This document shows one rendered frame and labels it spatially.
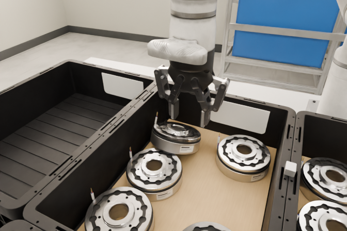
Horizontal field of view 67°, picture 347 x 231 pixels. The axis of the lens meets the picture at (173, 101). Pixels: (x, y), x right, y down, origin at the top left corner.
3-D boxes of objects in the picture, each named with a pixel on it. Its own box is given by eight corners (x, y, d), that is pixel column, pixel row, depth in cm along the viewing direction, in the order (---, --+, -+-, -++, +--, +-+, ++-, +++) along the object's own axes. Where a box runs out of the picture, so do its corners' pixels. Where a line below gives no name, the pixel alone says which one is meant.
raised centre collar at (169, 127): (172, 124, 58) (173, 121, 58) (192, 131, 56) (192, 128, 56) (161, 128, 54) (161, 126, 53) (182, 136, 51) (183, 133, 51)
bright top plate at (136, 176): (147, 143, 54) (147, 141, 54) (191, 162, 50) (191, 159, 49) (115, 176, 47) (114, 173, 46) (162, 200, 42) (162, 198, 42)
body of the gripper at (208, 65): (223, 37, 44) (218, 86, 49) (177, 31, 47) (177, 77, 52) (209, 53, 38) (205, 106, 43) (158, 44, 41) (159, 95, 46)
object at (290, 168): (284, 166, 39) (286, 160, 38) (295, 169, 38) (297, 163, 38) (283, 174, 37) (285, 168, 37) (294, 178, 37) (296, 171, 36)
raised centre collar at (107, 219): (117, 195, 43) (116, 192, 42) (141, 208, 41) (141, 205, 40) (95, 218, 39) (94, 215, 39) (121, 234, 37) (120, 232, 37)
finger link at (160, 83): (164, 64, 49) (173, 92, 51) (156, 65, 50) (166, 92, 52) (157, 69, 47) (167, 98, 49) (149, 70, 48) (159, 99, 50)
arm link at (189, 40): (144, 56, 39) (142, 14, 36) (176, 34, 47) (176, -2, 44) (202, 68, 36) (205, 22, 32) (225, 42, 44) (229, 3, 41)
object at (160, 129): (168, 120, 61) (168, 118, 61) (207, 134, 57) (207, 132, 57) (143, 129, 53) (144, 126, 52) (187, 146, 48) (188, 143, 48)
